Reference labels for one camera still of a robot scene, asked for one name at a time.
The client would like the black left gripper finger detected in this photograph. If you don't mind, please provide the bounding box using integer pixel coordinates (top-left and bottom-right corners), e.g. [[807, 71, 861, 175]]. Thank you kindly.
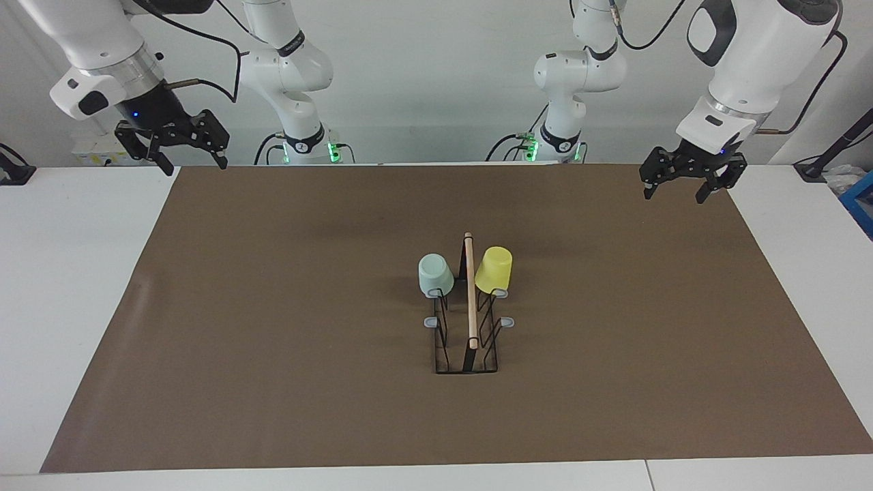
[[640, 145, 678, 200], [696, 154, 749, 205]]

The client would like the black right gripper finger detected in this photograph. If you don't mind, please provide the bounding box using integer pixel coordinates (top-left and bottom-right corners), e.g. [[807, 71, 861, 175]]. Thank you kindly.
[[114, 121, 175, 177], [179, 109, 231, 170]]

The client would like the yellow plastic cup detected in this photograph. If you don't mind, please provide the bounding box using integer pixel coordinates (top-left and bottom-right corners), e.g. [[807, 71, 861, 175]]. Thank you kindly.
[[475, 246, 514, 295]]

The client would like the pale green plastic cup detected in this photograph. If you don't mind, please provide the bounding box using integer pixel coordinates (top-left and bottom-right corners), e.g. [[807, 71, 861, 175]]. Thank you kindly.
[[417, 254, 456, 299]]

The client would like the white power strip box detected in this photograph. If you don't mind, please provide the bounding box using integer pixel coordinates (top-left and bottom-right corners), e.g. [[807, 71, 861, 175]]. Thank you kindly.
[[70, 132, 147, 166]]

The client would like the black angled stand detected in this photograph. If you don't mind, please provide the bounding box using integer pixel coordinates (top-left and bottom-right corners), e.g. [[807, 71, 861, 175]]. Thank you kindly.
[[793, 108, 873, 182]]

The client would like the clear plastic bag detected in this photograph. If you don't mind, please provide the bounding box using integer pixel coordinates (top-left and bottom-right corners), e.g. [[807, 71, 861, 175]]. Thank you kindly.
[[824, 164, 870, 197]]

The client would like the black table clamp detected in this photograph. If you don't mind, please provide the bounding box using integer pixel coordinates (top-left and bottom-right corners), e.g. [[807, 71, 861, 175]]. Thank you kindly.
[[0, 142, 36, 186]]

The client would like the blue box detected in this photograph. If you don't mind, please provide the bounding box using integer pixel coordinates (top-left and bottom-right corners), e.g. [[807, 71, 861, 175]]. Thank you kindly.
[[839, 169, 873, 241]]

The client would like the brown table mat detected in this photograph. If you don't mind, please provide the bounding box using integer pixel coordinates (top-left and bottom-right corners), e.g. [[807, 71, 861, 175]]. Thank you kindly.
[[40, 162, 873, 474]]

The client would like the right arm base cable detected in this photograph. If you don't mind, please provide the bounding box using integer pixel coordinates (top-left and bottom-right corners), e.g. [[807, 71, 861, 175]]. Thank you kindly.
[[254, 132, 286, 166]]

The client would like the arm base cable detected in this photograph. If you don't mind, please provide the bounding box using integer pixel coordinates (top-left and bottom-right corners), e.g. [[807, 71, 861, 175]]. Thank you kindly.
[[254, 132, 286, 166], [486, 102, 550, 163]]

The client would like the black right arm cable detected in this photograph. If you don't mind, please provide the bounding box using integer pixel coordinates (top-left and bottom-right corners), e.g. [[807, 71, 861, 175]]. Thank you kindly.
[[136, 0, 245, 104]]

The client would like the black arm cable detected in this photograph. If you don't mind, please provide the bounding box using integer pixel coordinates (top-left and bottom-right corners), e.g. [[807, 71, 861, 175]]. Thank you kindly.
[[609, 0, 848, 136], [136, 0, 245, 104]]

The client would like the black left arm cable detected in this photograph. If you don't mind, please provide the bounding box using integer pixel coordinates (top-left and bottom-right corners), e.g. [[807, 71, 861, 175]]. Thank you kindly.
[[609, 0, 848, 136]]

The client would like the left arm base cable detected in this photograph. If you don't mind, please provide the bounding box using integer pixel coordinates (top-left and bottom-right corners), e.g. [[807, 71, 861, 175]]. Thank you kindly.
[[486, 102, 550, 163]]

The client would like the black wire cup rack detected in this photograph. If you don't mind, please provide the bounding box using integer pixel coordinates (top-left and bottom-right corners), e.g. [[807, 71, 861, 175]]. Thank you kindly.
[[424, 232, 516, 375]]

